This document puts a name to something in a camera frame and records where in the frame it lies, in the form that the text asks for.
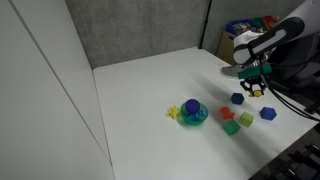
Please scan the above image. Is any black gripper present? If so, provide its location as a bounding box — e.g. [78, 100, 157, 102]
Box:
[240, 76, 267, 95]

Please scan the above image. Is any yellow duck toy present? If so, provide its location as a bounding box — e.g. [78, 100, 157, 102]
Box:
[249, 90, 264, 97]

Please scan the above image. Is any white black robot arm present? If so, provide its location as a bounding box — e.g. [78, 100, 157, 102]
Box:
[233, 0, 320, 66]

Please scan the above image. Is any dark blue cube block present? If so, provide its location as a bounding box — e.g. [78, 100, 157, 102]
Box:
[231, 93, 244, 105]

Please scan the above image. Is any bright blue cube block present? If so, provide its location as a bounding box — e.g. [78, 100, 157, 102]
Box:
[260, 107, 277, 121]

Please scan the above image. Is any lime green cube block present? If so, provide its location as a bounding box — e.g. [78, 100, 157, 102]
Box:
[239, 112, 254, 127]

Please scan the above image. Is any orange toy figure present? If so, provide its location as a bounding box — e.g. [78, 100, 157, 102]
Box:
[220, 107, 235, 120]

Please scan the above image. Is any colourful toy box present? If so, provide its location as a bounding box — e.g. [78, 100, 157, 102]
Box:
[216, 15, 280, 65]

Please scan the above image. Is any teal dolphin toy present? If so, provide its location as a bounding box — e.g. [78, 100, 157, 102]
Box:
[187, 109, 207, 122]

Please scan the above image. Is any green bowl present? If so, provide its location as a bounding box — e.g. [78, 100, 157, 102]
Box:
[180, 103, 208, 126]

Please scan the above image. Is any yellow spiky star toy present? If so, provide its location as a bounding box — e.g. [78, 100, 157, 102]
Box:
[167, 106, 180, 120]

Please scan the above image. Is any grey metal mounting plate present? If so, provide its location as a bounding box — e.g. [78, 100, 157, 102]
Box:
[221, 65, 245, 79]

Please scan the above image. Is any purple spiky ball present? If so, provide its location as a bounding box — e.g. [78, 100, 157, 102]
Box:
[185, 99, 200, 113]

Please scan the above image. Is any black vertical pole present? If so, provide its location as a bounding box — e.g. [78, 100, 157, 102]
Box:
[198, 0, 213, 49]

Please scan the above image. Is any green wrist camera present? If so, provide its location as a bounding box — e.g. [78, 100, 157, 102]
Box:
[238, 64, 272, 79]

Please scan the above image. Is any black cable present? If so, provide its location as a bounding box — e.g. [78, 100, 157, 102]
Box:
[259, 58, 320, 123]

